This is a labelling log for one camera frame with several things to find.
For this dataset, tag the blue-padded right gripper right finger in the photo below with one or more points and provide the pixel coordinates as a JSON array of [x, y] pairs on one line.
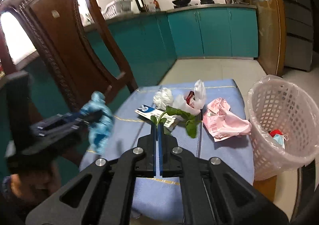
[[212, 192]]

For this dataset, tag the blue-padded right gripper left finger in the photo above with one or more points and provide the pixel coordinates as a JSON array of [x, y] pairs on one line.
[[103, 192]]

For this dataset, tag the blue cloth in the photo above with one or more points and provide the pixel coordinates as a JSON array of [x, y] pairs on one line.
[[100, 131]]

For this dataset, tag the green leafy vegetable sprig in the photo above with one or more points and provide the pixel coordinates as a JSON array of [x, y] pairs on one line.
[[190, 120]]

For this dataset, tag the pink printed plastic bag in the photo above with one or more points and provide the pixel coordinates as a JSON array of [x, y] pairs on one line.
[[221, 123]]

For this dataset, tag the light blue face mask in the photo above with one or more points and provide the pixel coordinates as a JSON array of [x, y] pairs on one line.
[[281, 140]]

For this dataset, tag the white lined trash basket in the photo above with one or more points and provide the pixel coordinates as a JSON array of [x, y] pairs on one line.
[[274, 103]]

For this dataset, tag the teal kitchen cabinets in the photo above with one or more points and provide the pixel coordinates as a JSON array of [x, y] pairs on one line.
[[151, 45]]

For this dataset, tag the person's left hand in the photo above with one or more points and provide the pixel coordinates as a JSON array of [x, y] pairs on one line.
[[36, 186]]

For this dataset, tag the white plastic bag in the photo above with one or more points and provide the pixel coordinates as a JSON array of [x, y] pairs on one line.
[[194, 101]]

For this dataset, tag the white blue toothpaste box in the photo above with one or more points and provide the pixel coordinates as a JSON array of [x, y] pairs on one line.
[[147, 112]]

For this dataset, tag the carved dark wooden chair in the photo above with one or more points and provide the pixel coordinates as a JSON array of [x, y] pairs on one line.
[[55, 29]]

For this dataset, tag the crumpled white paper ball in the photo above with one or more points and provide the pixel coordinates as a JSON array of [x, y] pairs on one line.
[[163, 98]]

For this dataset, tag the white dish rack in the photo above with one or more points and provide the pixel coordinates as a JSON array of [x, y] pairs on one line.
[[117, 8]]

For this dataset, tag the grey refrigerator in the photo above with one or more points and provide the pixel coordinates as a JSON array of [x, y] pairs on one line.
[[299, 30]]

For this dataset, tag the black wok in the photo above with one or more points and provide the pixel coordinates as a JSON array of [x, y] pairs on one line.
[[181, 3]]

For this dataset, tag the wooden framed glass door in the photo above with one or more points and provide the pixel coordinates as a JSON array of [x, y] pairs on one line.
[[272, 35]]

